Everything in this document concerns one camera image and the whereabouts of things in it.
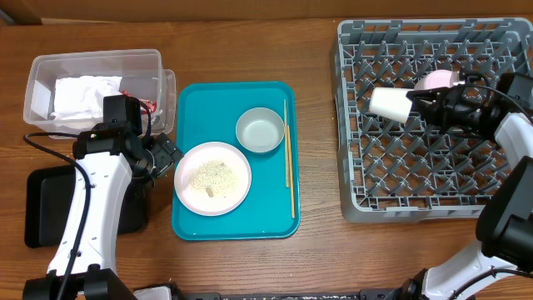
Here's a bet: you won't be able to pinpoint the red snack wrapper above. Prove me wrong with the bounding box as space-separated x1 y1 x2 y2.
121 90 157 115

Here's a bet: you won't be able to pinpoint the white cup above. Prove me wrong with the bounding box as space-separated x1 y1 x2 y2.
368 87 412 123

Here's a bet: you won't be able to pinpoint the grey dishwasher rack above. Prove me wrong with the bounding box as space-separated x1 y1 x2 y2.
332 17 532 223

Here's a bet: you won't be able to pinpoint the grey bowl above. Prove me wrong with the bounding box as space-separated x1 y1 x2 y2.
236 107 285 153

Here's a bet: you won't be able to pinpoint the white napkin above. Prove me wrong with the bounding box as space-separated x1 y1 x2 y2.
51 76 122 120

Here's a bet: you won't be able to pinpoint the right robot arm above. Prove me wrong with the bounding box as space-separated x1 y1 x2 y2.
388 72 532 299

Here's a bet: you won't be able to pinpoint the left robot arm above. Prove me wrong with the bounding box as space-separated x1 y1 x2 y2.
22 95 183 300

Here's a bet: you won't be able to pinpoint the large white plate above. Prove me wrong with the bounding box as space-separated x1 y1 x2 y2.
174 142 252 217

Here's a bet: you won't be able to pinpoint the rice leftovers on plate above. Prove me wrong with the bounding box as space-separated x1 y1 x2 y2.
190 161 237 198

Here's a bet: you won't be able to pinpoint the teal serving tray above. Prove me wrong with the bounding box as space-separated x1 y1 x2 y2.
172 82 301 241

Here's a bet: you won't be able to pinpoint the clear plastic bin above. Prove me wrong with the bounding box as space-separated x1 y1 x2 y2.
23 49 177 135

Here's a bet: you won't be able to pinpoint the black tray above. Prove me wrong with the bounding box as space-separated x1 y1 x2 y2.
24 165 147 248

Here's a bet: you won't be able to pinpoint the wooden chopstick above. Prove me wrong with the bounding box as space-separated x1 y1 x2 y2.
283 99 290 188
286 125 296 219

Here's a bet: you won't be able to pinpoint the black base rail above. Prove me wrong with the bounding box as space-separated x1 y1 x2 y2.
132 282 417 300

